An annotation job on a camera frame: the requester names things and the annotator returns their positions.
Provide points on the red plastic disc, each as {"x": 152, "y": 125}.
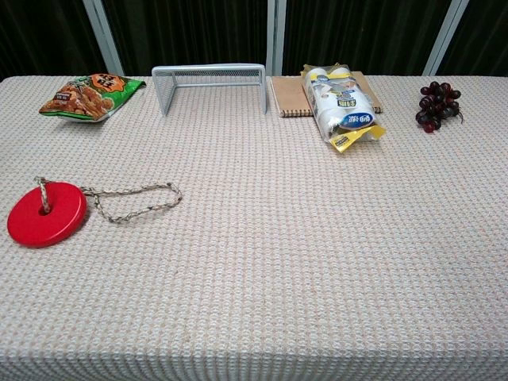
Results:
{"x": 59, "y": 222}

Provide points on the beige woven tablecloth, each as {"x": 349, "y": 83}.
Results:
{"x": 278, "y": 238}

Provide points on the brown spiral notebook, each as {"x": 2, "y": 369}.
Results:
{"x": 289, "y": 95}

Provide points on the white rolls plastic pack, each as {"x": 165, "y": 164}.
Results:
{"x": 341, "y": 103}

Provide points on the grey metal mesh shelf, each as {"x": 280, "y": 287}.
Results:
{"x": 206, "y": 71}

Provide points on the dark pleated curtain panel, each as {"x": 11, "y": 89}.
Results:
{"x": 190, "y": 31}
{"x": 43, "y": 35}
{"x": 484, "y": 35}
{"x": 357, "y": 31}

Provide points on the green orange snack bag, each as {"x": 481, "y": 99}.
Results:
{"x": 87, "y": 99}

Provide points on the dark red grape bunch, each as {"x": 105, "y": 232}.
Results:
{"x": 436, "y": 103}

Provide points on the grey metal partition post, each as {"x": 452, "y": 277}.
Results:
{"x": 275, "y": 35}
{"x": 105, "y": 39}
{"x": 444, "y": 39}

